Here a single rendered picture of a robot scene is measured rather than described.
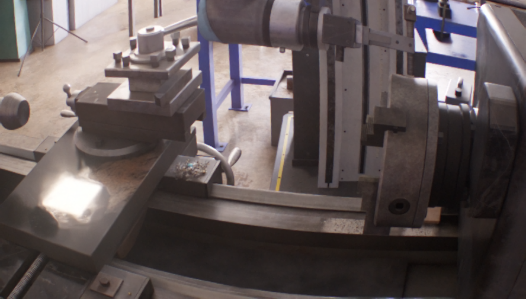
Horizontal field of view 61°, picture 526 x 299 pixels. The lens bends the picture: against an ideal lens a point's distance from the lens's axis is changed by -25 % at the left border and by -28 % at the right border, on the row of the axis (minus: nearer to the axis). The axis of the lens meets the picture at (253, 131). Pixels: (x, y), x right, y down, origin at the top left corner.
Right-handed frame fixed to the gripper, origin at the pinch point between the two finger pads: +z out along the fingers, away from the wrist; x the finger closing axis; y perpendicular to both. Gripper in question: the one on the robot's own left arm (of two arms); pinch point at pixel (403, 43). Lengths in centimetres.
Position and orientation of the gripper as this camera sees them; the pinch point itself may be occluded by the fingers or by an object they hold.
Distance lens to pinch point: 90.5
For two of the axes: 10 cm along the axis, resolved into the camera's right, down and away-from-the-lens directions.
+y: -1.0, 9.8, 1.8
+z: 9.6, 1.4, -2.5
